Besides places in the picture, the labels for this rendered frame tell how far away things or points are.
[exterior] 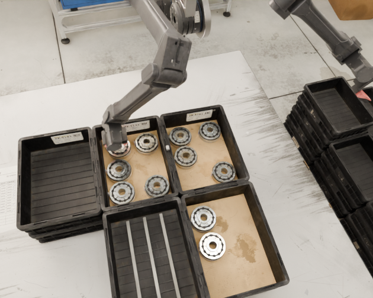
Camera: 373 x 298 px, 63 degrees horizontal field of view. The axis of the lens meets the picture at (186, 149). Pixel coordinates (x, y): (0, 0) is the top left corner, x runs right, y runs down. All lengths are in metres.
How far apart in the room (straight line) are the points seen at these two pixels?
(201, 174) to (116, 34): 2.18
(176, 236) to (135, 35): 2.34
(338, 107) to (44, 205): 1.85
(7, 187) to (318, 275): 1.43
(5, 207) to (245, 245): 1.06
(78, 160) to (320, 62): 2.54
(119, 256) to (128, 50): 2.20
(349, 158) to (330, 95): 0.45
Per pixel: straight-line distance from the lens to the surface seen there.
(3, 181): 1.66
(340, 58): 1.23
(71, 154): 1.46
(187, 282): 1.23
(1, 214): 1.59
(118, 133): 1.17
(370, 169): 2.26
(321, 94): 2.31
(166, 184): 1.30
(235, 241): 1.28
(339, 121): 2.22
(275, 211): 1.51
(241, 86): 1.86
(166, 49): 0.81
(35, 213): 1.39
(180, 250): 1.24
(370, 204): 2.00
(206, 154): 1.40
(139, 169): 1.36
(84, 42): 3.22
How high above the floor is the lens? 2.05
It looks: 60 degrees down
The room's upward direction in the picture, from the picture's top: 7 degrees clockwise
